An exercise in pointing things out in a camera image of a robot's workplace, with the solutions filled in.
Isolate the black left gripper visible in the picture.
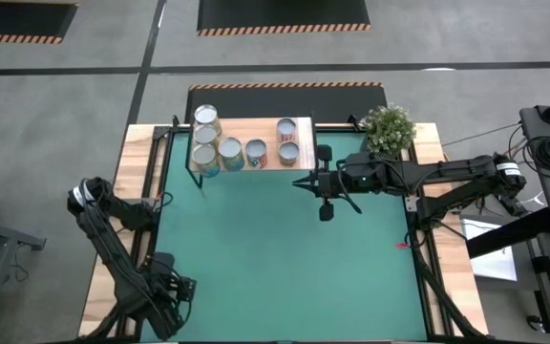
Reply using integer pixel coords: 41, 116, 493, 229
145, 269, 198, 341

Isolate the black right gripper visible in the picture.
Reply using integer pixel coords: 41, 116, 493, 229
292, 145, 350, 223

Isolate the short green orange-slice-print can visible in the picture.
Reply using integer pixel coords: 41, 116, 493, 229
278, 140, 301, 167

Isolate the short white carrot-print can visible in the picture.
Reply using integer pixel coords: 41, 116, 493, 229
275, 117, 299, 143

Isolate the mixed fruit labelled tin can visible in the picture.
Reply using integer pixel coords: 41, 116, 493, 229
245, 139, 269, 170

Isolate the green-blue tin can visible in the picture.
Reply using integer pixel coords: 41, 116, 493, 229
218, 137, 246, 172

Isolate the tomatoes labelled blue-green tin can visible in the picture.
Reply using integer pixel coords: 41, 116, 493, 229
190, 143, 222, 179

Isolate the pineapple labelled orange tin can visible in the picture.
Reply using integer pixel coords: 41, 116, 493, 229
192, 124, 222, 149

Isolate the peaches labelled tin can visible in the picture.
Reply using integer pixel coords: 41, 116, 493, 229
193, 103, 222, 130

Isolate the black mat hazard-stripe edge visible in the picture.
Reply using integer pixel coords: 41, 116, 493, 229
197, 0, 371, 37
184, 81, 389, 124
0, 0, 79, 45

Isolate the green table mat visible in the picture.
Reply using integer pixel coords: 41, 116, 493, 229
139, 131, 430, 343

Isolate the potted plant striped pot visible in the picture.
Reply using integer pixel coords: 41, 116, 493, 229
358, 102, 418, 161

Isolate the white board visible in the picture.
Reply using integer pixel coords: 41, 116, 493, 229
460, 217, 518, 283

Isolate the black beam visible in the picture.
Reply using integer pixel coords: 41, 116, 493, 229
465, 205, 550, 259

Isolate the black power brick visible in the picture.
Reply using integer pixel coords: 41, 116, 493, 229
501, 195, 529, 219

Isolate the grey equipment cart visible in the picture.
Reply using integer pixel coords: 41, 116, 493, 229
518, 104, 550, 238

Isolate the small black floor object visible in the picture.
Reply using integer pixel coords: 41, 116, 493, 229
525, 314, 547, 334

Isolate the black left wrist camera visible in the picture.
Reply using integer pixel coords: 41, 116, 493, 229
153, 251, 176, 271

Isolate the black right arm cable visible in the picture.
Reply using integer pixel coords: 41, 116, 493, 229
335, 161, 364, 215

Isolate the wooden shelf black metal frame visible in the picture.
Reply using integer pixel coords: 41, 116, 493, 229
184, 116, 320, 190

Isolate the black aluminium table frame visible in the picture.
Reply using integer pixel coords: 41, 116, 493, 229
77, 114, 489, 344

